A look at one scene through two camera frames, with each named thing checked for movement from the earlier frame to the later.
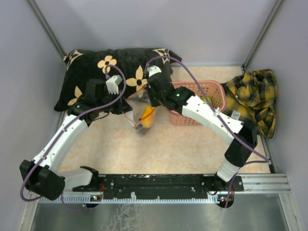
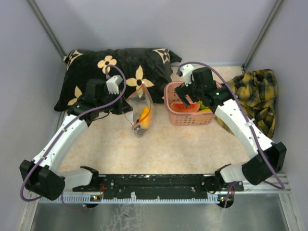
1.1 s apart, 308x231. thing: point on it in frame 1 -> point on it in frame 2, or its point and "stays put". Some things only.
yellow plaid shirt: (254, 96) stays put
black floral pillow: (81, 65) stays put
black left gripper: (122, 106) stays put
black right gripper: (153, 103) -> (183, 90)
